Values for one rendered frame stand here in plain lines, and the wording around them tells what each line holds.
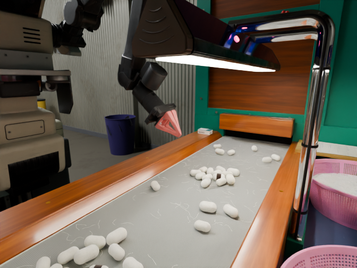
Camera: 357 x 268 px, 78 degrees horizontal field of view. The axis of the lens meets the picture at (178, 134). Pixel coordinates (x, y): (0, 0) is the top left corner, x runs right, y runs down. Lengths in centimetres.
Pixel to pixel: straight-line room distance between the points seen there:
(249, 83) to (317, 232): 65
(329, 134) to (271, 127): 21
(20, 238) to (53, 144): 51
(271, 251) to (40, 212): 41
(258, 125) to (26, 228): 82
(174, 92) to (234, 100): 188
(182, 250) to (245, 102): 77
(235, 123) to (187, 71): 185
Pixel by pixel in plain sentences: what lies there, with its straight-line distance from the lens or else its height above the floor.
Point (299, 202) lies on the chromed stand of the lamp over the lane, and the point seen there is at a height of 79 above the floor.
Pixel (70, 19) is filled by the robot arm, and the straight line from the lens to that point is 94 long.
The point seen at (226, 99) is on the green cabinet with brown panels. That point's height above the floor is 92.
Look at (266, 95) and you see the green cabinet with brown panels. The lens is 102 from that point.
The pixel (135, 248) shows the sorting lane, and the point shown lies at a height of 74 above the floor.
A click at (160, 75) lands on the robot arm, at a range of 65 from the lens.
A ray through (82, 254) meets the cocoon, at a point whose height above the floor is 76.
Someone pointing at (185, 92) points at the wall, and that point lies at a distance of 279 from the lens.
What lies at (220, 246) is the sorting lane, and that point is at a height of 74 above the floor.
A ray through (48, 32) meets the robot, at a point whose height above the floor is 117.
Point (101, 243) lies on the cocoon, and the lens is 42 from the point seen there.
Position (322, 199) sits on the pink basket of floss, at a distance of 67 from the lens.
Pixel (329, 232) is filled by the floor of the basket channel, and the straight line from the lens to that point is 65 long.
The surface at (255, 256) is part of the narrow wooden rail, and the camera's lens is 38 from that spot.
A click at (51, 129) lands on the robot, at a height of 83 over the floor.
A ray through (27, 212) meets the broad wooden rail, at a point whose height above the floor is 77.
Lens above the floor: 101
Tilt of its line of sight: 14 degrees down
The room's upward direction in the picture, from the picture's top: straight up
